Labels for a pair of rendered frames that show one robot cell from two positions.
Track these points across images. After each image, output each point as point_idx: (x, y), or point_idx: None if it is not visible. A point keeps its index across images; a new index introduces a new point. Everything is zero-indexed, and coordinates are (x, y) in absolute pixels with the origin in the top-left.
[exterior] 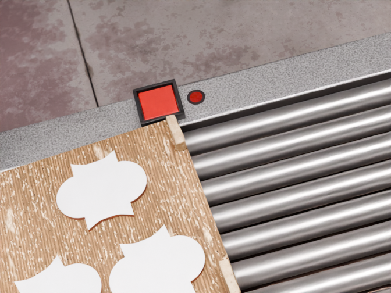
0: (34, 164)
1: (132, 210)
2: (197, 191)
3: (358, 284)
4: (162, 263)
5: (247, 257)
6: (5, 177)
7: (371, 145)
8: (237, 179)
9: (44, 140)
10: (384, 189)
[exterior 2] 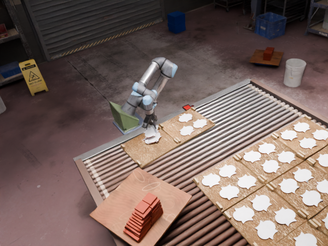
0: (172, 118)
1: (192, 118)
2: (200, 114)
3: (229, 119)
4: (200, 122)
5: None
6: (168, 120)
7: (222, 104)
8: (205, 112)
9: (171, 116)
10: None
